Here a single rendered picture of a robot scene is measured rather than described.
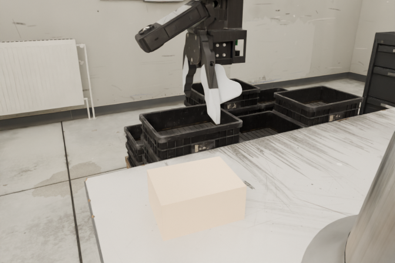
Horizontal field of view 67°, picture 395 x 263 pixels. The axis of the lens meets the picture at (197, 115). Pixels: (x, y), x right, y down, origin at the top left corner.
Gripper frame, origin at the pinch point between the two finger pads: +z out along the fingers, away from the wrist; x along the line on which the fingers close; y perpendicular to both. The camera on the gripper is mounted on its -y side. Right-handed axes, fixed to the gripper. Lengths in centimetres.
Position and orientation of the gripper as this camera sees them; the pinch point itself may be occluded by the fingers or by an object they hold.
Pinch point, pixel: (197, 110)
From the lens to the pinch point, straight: 52.3
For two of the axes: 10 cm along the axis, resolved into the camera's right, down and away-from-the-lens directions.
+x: -3.3, -3.3, 8.8
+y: 9.4, -1.2, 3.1
